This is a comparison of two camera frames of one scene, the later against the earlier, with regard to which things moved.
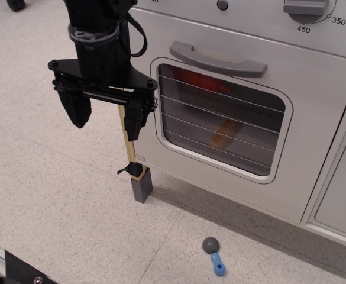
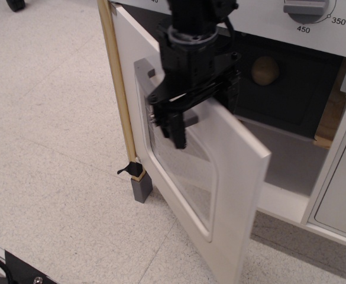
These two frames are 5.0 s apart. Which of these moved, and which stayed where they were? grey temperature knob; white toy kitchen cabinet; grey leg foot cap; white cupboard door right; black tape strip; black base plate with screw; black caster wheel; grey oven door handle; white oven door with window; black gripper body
Moved: white oven door with window; grey oven door handle; black gripper body
Stayed: grey temperature knob; black base plate with screw; black caster wheel; grey leg foot cap; black tape strip; white cupboard door right; white toy kitchen cabinet
